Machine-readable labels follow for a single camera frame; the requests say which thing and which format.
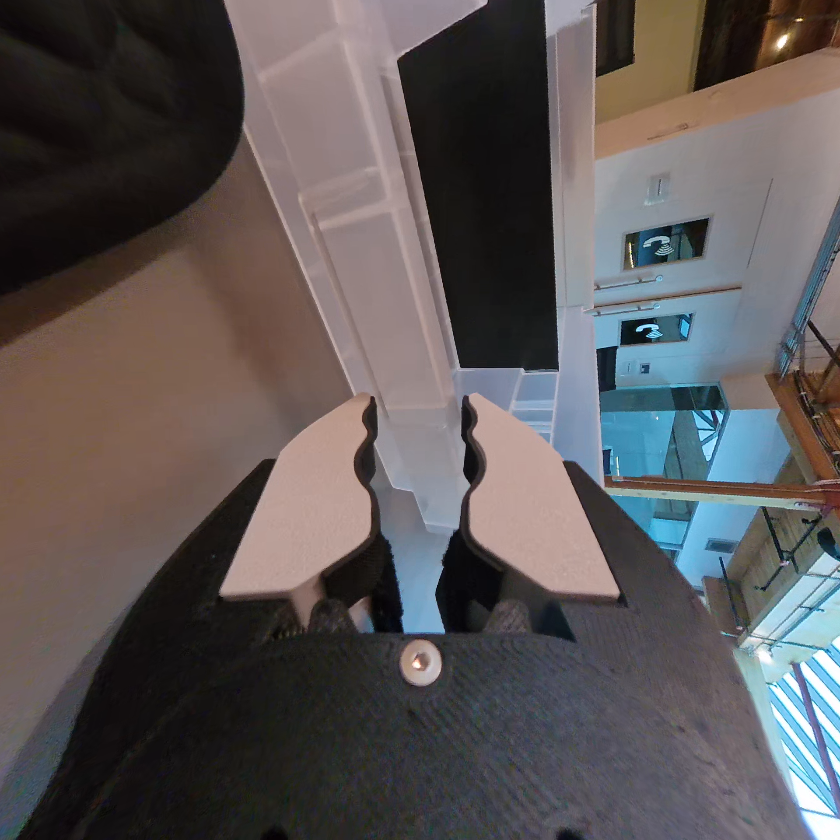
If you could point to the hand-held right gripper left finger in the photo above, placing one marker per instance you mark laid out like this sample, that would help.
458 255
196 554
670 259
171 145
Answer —
308 518

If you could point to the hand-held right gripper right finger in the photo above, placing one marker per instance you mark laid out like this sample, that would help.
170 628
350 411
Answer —
538 525

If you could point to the small clear plastic bin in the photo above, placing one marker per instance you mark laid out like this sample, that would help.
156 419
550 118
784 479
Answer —
367 295

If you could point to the wooden ceiling beam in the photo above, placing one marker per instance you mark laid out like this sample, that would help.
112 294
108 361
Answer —
722 489

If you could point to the phone sign window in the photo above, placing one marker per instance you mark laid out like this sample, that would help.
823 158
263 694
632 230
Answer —
656 330
663 243

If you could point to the black divider panel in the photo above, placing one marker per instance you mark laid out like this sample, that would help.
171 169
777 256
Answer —
485 197

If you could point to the black quilted pad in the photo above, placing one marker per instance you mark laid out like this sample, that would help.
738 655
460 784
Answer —
98 131

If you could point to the white wall plate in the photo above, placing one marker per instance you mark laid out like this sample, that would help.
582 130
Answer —
658 189

